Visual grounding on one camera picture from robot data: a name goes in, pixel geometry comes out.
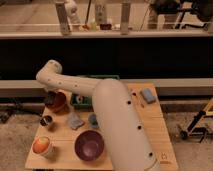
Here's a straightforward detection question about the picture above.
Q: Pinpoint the apple in white cup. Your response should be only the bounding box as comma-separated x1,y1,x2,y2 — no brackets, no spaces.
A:
32,137,53,158

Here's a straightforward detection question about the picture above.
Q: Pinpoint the purple bowl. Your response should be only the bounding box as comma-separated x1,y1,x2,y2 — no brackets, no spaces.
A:
74,130,104,162

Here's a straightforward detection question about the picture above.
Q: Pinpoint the red bowl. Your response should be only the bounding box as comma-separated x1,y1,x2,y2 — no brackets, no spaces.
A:
45,92,66,113

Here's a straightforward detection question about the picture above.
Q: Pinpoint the green plastic tray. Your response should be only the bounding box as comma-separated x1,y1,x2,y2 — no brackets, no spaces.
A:
70,75,120,110

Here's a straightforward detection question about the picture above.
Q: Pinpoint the crumpled light blue cloth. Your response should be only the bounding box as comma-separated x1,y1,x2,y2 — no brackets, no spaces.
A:
67,113,84,130

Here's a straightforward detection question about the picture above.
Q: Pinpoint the small metal cup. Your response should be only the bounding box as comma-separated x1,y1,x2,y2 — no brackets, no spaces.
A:
40,115,54,131

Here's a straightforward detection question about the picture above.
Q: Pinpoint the white roll in tray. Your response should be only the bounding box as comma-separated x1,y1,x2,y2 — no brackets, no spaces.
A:
76,95,83,103

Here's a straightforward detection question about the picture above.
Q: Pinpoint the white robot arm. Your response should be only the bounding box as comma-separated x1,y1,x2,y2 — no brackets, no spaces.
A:
36,60,161,171

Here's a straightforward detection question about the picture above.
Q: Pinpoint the small blue cup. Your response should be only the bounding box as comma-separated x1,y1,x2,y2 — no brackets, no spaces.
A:
88,114,99,129

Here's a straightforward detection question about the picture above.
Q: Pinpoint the blue sponge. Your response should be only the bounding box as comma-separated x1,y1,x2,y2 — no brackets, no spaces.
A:
141,88,156,104

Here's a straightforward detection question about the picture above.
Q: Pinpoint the yellow black cart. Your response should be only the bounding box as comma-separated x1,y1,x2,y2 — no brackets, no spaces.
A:
179,98,213,142

